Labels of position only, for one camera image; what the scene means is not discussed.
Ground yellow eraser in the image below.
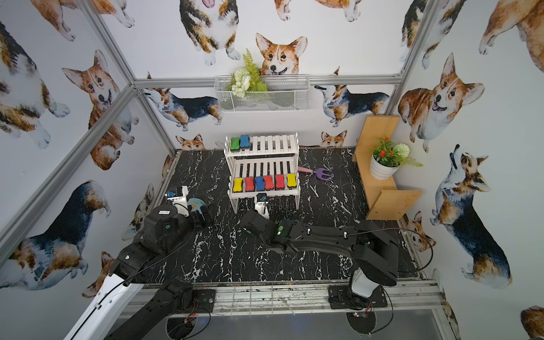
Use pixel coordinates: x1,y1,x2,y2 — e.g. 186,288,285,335
286,174,298,188
232,178,244,193

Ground red eraser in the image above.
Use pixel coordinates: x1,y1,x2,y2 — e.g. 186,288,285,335
244,177,256,192
275,174,286,190
263,175,275,191

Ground white wooden shelf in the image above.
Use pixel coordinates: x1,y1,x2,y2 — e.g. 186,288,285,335
223,133,301,213

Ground blue eraser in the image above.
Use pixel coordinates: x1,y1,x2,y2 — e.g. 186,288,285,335
254,177,266,191
239,135,251,150

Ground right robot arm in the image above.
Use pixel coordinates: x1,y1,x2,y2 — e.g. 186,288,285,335
237,211,400,298

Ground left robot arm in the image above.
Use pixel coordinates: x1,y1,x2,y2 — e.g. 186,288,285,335
66,203,214,339

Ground wooden corner shelf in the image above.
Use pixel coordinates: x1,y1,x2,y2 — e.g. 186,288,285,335
354,116,422,221

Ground teal dustpan with brush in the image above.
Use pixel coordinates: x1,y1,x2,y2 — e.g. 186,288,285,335
187,198,205,213

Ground purple pink toy rake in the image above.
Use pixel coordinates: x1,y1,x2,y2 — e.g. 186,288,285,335
297,167,334,181

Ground potted plant white pot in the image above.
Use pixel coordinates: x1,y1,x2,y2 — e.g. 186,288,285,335
370,135,423,181

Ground artificial fern white flowers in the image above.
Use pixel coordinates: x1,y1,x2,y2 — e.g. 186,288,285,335
226,50,268,99

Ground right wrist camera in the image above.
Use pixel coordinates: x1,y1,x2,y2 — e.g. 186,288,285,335
254,193,270,220

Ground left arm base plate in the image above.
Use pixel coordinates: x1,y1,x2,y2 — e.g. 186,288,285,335
177,289,217,313

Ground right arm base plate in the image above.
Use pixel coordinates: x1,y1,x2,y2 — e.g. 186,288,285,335
327,285,389,311

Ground white wire basket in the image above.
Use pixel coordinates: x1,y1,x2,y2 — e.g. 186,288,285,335
214,75,310,113

